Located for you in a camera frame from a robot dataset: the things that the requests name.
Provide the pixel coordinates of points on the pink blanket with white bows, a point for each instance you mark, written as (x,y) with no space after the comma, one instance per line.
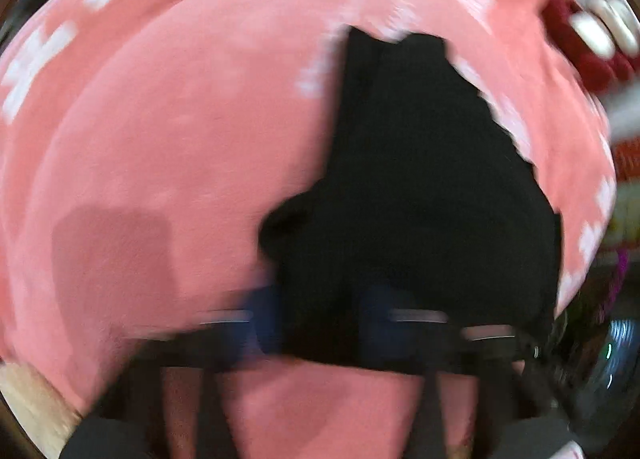
(165,139)

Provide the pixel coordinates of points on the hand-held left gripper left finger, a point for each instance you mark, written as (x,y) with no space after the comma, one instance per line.
(252,321)

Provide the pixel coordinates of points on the black long-sleeved sweater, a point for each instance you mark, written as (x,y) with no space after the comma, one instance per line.
(425,199)

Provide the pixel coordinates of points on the red and white teddy bear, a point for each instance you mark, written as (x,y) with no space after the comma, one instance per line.
(590,46)

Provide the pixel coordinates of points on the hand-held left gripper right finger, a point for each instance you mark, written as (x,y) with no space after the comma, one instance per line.
(380,314)

